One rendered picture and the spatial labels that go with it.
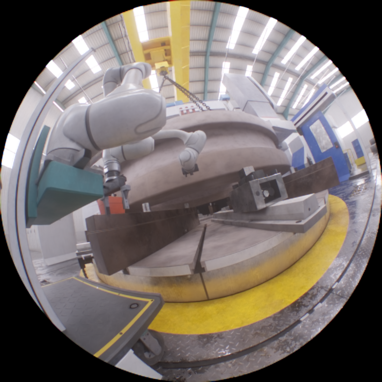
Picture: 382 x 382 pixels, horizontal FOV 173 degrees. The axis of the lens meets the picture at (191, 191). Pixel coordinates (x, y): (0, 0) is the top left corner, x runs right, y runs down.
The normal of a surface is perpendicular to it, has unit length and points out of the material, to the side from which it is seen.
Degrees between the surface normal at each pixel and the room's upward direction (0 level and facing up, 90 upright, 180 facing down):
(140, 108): 129
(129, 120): 142
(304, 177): 90
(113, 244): 90
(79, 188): 90
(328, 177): 90
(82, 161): 173
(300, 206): 72
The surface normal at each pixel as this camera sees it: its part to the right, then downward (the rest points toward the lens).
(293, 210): -1.00, -0.07
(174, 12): 0.25, 0.95
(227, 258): -0.08, -0.15
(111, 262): 0.92, -0.29
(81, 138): 0.60, 0.56
